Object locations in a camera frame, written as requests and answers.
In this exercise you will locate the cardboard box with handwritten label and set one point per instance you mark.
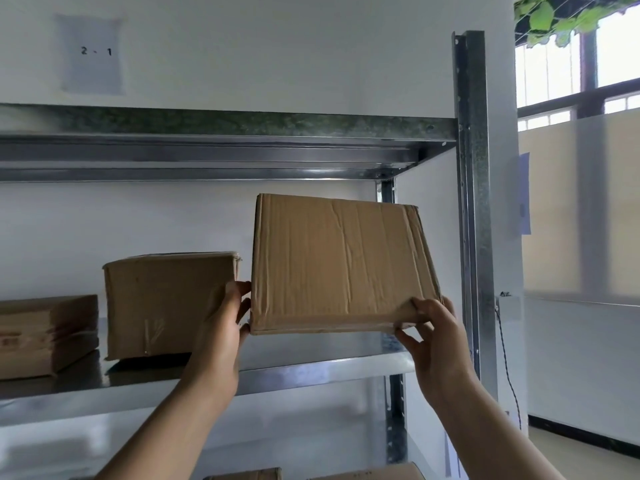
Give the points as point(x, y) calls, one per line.
point(340, 259)

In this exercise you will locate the dark-framed window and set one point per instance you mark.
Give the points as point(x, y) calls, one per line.
point(575, 194)

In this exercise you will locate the boxes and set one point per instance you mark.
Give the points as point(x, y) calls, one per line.
point(395, 473)

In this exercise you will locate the person's right forearm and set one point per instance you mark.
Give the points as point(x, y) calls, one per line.
point(490, 439)

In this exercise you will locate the white paper wall sign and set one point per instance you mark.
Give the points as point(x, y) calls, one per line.
point(90, 69)

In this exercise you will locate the person's left hand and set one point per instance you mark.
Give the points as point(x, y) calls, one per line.
point(215, 344)

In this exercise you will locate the metal shelving rack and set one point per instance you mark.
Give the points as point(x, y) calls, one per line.
point(200, 144)

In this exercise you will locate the person's right hand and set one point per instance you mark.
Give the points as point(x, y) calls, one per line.
point(442, 354)

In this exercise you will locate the green vine leaves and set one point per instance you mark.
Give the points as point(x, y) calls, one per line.
point(542, 17)

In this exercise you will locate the long box red print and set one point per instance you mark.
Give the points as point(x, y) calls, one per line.
point(45, 334)

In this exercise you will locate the person's left forearm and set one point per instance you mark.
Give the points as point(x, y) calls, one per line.
point(165, 434)

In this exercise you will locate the tape-wrapped cubic cardboard box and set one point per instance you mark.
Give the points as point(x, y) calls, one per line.
point(150, 304)

